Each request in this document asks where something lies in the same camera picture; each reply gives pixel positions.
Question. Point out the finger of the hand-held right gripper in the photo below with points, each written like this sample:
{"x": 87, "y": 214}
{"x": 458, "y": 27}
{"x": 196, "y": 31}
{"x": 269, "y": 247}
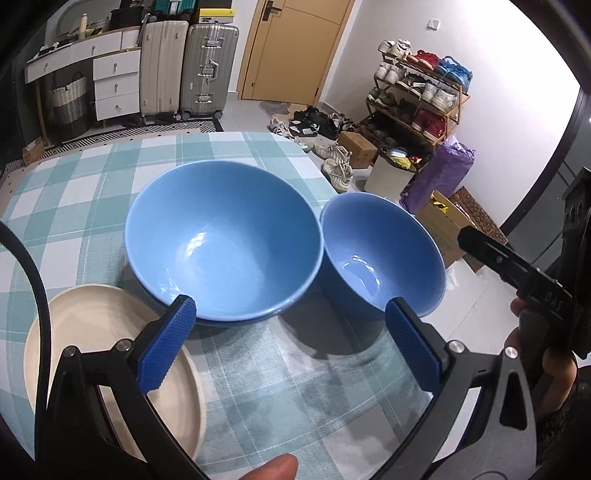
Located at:
{"x": 508, "y": 263}

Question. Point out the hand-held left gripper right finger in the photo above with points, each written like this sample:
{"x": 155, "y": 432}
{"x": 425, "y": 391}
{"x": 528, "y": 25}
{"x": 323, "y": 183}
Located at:
{"x": 415, "y": 346}

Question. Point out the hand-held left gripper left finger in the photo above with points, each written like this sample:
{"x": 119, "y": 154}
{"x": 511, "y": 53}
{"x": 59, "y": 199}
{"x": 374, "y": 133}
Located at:
{"x": 166, "y": 344}

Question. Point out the cream plate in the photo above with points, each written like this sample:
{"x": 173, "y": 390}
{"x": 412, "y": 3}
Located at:
{"x": 92, "y": 318}

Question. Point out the large blue bowl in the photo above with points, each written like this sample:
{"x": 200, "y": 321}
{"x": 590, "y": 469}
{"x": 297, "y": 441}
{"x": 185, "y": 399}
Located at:
{"x": 221, "y": 240}

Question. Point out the person's right hand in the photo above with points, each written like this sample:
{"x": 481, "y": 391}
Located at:
{"x": 561, "y": 378}

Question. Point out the person's left hand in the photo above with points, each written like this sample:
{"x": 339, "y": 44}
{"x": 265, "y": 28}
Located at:
{"x": 270, "y": 468}

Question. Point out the patterned brown box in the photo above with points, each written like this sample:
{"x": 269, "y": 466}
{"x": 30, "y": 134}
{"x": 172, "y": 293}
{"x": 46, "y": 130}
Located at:
{"x": 482, "y": 221}

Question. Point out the open cardboard box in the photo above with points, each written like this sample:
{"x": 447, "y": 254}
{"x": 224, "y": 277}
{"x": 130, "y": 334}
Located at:
{"x": 443, "y": 230}

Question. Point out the checked tablecloth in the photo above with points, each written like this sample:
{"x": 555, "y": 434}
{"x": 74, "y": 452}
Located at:
{"x": 258, "y": 369}

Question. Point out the purple bag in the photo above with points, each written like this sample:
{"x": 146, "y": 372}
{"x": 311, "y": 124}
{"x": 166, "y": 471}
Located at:
{"x": 443, "y": 170}

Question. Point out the white waste bin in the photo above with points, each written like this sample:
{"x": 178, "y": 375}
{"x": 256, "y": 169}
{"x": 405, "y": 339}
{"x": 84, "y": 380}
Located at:
{"x": 388, "y": 177}

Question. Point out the brown cardboard box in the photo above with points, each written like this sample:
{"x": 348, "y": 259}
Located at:
{"x": 359, "y": 148}

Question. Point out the shoe rack with shoes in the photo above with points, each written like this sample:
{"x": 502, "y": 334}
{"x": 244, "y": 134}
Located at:
{"x": 415, "y": 92}

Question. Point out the patterned rug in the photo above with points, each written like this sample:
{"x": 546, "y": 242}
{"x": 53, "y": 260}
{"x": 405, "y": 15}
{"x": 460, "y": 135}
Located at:
{"x": 138, "y": 129}

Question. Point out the pile of shoes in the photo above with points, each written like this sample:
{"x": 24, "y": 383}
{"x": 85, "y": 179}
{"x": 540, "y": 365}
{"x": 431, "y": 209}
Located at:
{"x": 323, "y": 138}

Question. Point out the small cardboard box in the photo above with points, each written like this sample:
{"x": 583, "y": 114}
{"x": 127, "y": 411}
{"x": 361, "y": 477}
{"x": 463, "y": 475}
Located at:
{"x": 33, "y": 152}

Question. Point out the woven laundry basket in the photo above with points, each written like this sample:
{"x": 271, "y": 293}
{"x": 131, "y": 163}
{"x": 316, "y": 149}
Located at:
{"x": 69, "y": 106}

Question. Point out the grey door mat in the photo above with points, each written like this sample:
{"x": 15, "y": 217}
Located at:
{"x": 273, "y": 110}

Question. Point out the white drawer unit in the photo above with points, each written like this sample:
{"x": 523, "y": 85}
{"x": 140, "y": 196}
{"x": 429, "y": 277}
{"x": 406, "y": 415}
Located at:
{"x": 117, "y": 85}

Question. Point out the beige suitcase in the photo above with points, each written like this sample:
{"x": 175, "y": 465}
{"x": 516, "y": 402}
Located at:
{"x": 161, "y": 69}

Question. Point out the silver suitcase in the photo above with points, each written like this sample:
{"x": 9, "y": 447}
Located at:
{"x": 207, "y": 69}

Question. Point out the wooden door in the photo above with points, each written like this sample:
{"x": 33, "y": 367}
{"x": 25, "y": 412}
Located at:
{"x": 295, "y": 50}

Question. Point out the white vanity desk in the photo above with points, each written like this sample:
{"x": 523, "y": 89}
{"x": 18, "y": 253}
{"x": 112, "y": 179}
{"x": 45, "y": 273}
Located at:
{"x": 60, "y": 60}

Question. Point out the cream bottle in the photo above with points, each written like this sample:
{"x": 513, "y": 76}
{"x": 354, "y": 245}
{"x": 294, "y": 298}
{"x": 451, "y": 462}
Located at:
{"x": 83, "y": 26}

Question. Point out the black bag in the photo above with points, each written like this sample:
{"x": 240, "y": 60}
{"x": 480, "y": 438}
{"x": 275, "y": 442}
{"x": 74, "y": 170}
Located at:
{"x": 127, "y": 16}

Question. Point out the yellow black box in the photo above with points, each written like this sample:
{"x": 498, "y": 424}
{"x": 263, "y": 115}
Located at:
{"x": 212, "y": 16}

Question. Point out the black red shoebox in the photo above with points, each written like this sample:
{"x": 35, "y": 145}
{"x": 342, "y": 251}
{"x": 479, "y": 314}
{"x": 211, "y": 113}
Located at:
{"x": 212, "y": 3}

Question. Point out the oval mirror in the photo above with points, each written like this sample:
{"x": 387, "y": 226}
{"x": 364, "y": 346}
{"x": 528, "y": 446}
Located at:
{"x": 69, "y": 14}

